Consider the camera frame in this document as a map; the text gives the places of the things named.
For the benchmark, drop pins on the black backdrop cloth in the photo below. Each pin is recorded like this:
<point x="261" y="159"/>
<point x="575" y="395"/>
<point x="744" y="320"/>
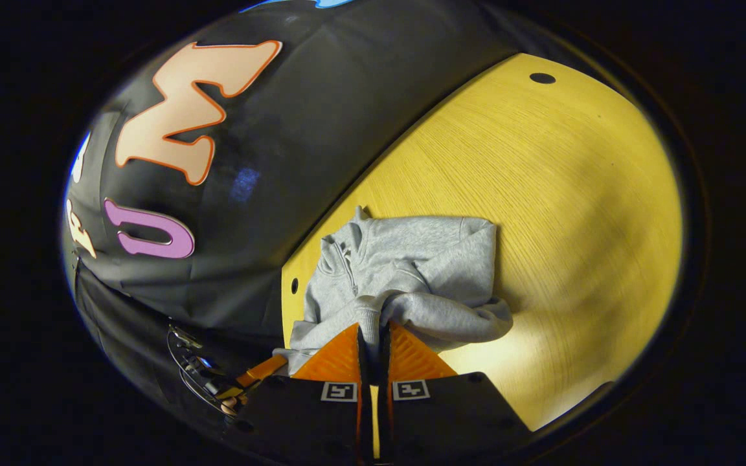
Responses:
<point x="321" y="129"/>

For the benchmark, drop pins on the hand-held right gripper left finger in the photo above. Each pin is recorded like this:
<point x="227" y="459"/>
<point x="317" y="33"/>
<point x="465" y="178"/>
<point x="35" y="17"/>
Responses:
<point x="295" y="421"/>

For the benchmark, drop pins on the grey zip-neck sweatshirt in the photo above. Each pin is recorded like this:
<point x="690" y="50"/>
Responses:
<point x="425" y="272"/>

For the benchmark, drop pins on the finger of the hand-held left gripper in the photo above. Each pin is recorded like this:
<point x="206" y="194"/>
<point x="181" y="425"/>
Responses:
<point x="259" y="373"/>

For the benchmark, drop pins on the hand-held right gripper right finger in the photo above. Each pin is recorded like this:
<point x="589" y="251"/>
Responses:
<point x="451" y="421"/>

